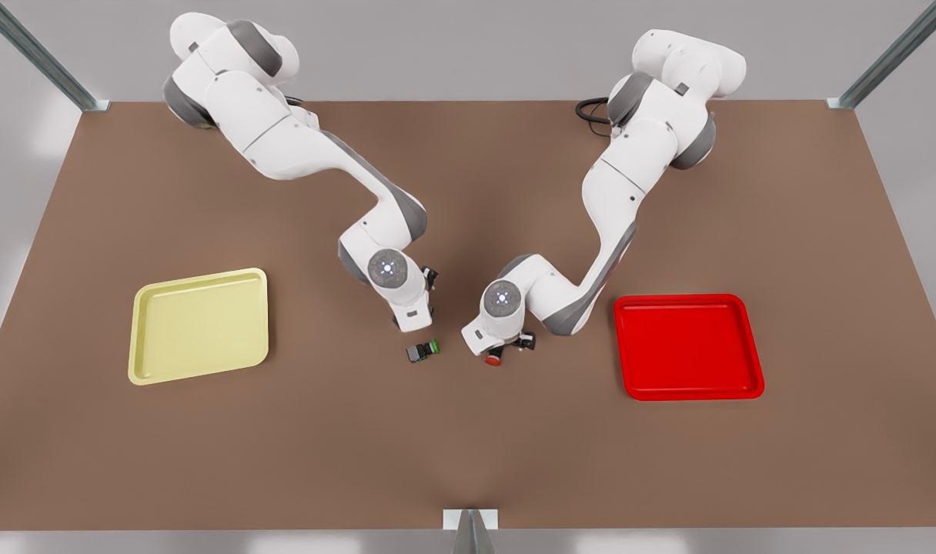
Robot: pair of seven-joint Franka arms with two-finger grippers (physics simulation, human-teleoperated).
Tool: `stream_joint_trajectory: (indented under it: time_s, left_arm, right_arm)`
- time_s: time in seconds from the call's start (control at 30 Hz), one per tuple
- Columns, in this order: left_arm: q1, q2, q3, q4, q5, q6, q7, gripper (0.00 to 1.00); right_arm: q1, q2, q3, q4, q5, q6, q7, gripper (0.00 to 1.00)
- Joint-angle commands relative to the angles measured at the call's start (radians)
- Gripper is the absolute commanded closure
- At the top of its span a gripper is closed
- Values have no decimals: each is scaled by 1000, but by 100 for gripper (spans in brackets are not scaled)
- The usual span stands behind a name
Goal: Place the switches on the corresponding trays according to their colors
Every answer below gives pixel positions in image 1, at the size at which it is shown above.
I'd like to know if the black cable loop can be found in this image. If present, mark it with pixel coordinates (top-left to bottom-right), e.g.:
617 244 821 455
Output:
575 98 615 140

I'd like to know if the silver frame post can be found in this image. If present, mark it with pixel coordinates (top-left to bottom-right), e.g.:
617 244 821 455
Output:
443 508 499 554
826 0 936 110
0 0 111 113

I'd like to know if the pale yellow tray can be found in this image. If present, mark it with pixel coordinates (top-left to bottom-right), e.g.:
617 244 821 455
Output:
128 268 269 385

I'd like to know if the red tray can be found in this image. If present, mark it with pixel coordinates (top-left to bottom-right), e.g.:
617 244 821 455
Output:
613 293 766 402

